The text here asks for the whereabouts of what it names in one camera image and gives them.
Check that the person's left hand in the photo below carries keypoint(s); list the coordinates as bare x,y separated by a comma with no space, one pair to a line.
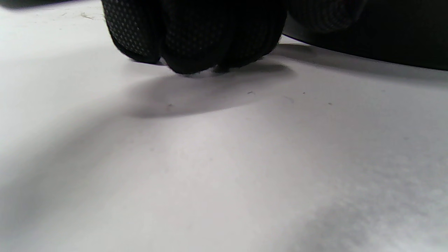
196,31

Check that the black frying pan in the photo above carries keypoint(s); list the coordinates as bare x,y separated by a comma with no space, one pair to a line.
402,36

